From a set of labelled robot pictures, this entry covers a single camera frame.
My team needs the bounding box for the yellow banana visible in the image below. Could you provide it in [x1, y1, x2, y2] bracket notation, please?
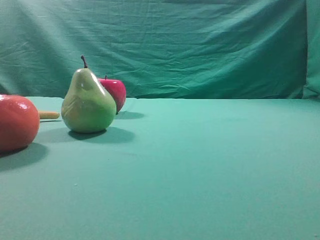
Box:
[38, 111, 60, 120]

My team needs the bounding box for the orange round fruit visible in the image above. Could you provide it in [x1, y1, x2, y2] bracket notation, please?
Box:
[0, 94, 40, 153]

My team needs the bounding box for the green backdrop cloth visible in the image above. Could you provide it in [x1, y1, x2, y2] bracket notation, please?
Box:
[0, 0, 320, 99]

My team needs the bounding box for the green pear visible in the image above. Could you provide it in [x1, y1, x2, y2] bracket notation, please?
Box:
[61, 55, 117, 134]

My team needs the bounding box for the green tablecloth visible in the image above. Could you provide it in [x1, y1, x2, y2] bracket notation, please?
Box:
[0, 98, 320, 240]

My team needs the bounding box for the red apple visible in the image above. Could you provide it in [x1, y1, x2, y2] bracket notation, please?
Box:
[98, 75, 127, 114]

